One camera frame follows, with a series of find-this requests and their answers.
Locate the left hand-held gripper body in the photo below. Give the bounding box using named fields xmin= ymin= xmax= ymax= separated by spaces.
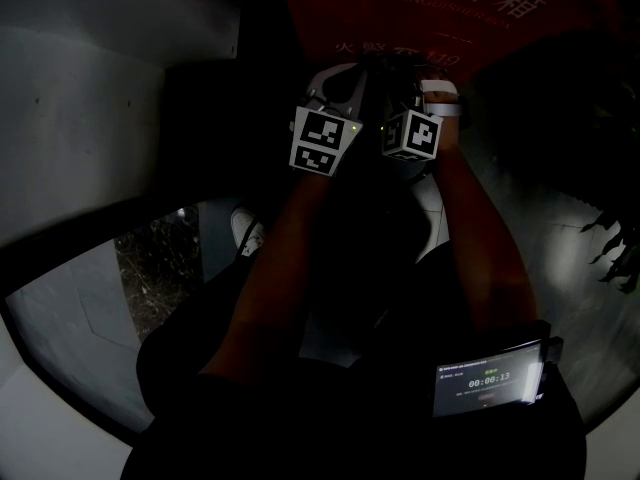
xmin=288 ymin=92 xmax=364 ymax=176

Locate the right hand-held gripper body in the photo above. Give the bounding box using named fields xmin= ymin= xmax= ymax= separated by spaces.
xmin=379 ymin=67 xmax=444 ymax=164

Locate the red fire extinguisher box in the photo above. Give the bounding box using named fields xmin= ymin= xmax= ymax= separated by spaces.
xmin=274 ymin=0 xmax=640 ymax=87

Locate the person's left forearm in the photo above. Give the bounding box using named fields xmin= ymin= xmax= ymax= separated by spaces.
xmin=199 ymin=170 xmax=334 ymax=384

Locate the person's right forearm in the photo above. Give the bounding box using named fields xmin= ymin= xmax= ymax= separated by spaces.
xmin=432 ymin=140 xmax=539 ymax=334

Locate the person's right hand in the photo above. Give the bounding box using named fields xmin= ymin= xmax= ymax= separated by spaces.
xmin=424 ymin=90 xmax=469 ymax=129

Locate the white shoe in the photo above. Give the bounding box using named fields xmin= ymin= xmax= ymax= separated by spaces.
xmin=230 ymin=205 xmax=266 ymax=259

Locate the green potted plant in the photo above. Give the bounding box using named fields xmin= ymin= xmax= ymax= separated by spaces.
xmin=579 ymin=210 xmax=640 ymax=294

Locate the black phone with lit screen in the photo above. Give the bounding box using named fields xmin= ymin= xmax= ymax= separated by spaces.
xmin=432 ymin=337 xmax=551 ymax=419

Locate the person's black clothing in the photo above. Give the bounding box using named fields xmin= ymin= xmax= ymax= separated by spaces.
xmin=119 ymin=252 xmax=589 ymax=480

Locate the black wall trim strip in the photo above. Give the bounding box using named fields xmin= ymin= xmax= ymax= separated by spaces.
xmin=0 ymin=195 xmax=201 ymax=299

